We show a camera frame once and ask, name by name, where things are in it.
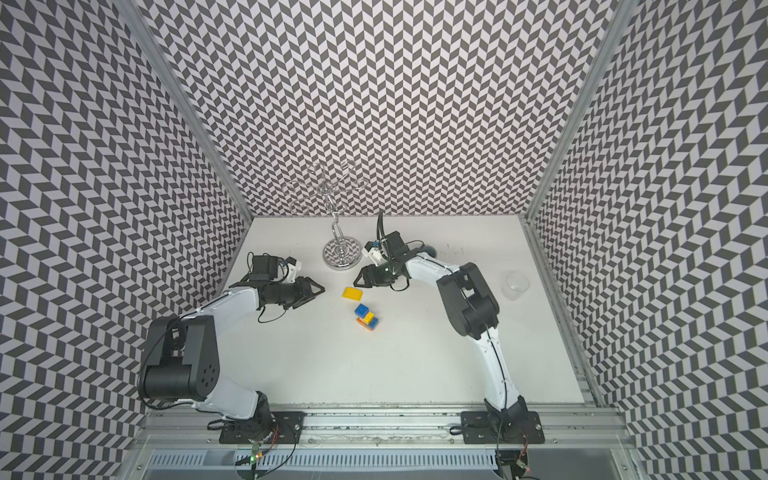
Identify yellow curved lego brick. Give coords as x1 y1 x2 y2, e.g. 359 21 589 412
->
342 287 363 302

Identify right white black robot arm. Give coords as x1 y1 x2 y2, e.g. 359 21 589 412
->
353 231 529 443

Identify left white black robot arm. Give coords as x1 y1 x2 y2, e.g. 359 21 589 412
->
137 276 325 421

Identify chrome mug tree stand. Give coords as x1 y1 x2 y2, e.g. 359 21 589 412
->
285 162 366 271

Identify grey-blue ceramic cup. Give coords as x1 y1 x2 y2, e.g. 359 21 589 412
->
421 244 437 258

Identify clear glass cup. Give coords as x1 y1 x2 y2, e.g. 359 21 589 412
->
502 271 530 301

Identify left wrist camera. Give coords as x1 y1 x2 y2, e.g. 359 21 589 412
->
246 253 301 283

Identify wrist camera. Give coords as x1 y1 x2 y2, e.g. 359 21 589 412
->
364 240 388 266
246 253 301 283

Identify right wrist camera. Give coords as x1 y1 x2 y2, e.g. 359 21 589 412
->
364 240 388 266

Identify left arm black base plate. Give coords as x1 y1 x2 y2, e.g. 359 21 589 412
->
218 411 306 446

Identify aluminium front rail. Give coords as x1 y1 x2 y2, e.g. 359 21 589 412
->
128 404 637 451

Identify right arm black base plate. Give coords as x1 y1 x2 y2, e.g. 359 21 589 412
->
460 411 545 445

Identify white ribbed cable duct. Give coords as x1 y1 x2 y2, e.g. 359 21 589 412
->
147 449 496 472

